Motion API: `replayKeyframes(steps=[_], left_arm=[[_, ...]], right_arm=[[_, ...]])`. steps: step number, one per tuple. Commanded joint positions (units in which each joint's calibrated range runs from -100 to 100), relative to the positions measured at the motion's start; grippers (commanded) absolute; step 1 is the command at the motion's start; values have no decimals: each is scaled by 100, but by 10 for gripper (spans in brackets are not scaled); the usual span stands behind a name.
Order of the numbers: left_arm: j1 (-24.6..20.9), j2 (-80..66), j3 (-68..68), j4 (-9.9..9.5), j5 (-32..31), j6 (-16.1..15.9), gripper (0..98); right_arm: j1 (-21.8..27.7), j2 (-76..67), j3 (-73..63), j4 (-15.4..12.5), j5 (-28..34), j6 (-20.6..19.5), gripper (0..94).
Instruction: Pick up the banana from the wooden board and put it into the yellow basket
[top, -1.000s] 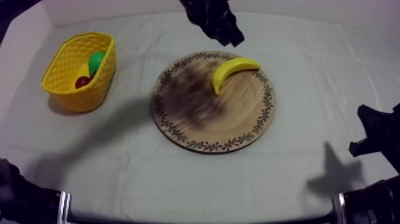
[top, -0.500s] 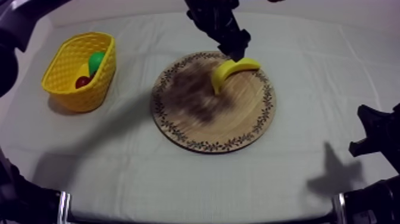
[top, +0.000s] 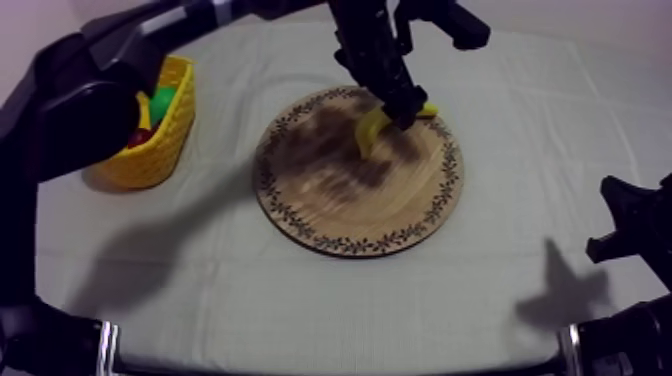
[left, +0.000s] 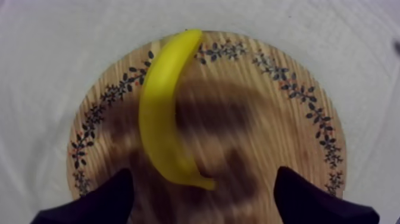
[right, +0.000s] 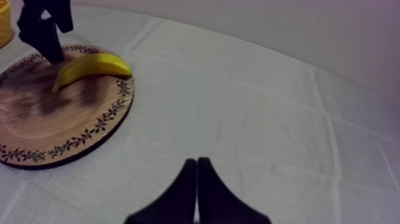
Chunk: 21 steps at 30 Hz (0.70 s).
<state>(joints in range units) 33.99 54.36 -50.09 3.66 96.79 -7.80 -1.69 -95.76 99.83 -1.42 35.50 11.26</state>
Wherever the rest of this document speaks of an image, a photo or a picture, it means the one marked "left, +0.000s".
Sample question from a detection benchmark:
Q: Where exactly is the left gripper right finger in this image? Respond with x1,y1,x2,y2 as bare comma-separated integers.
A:
273,166,380,224

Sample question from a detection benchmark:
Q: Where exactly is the round wooden board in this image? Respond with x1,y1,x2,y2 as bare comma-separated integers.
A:
65,30,347,224

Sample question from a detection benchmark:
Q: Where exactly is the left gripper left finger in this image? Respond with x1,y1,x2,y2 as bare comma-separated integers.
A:
30,167,135,224

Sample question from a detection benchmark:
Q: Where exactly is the yellow toy banana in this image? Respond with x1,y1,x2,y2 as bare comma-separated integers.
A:
138,29,217,191

